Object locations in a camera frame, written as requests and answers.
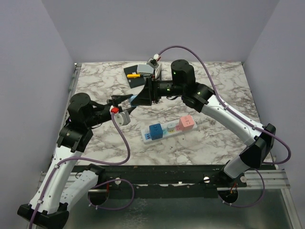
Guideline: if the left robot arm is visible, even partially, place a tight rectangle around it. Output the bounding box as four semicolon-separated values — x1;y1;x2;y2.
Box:
17;93;134;229

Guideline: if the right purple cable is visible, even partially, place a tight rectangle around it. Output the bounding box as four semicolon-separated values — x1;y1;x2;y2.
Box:
157;44;293;208

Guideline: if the grey white box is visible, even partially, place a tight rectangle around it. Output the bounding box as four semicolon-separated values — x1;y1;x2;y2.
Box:
136;64;154;74

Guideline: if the pink cube socket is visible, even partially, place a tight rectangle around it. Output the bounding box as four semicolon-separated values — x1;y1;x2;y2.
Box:
179;115;195;132

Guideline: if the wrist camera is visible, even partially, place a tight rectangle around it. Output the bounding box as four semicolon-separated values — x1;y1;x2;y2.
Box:
111;107;131;126
147;54;162;78

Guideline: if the light blue plug adapter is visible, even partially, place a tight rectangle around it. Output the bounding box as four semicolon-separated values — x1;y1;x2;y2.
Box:
129;94;137;107

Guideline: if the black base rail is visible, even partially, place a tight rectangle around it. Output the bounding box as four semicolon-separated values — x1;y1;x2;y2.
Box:
83;165;246;204

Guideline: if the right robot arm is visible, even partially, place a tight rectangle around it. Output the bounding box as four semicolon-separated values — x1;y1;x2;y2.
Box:
131;59;276;187

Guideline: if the dark blue cube socket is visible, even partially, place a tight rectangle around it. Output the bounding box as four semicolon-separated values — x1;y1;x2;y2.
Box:
149;123;163;140

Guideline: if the aluminium frame rail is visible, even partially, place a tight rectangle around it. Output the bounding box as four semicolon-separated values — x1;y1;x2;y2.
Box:
37;170;290;191

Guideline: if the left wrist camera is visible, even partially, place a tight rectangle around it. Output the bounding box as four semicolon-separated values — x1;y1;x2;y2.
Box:
111;107;131;126

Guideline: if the white multicolour power strip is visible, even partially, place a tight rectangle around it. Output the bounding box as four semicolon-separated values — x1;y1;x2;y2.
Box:
140;120;197;144

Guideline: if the purple cable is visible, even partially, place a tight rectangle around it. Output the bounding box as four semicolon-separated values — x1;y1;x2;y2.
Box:
157;44;293;208
28;112;135;229

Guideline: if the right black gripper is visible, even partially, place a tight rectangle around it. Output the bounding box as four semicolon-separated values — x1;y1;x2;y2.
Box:
131;75;184;106

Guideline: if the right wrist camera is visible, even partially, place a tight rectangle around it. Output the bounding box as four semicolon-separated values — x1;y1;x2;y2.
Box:
147;54;162;78

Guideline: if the black foam mat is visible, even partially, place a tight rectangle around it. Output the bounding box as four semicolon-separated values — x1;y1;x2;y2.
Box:
123;62;163;89

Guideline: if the white plug adapter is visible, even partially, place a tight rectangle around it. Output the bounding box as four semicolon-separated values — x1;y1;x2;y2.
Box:
166;122;176;132

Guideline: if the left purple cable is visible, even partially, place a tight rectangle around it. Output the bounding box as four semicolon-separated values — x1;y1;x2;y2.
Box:
28;112;135;229

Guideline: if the yellow utility knife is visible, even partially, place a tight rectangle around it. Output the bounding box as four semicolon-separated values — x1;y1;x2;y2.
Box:
127;74;141;78

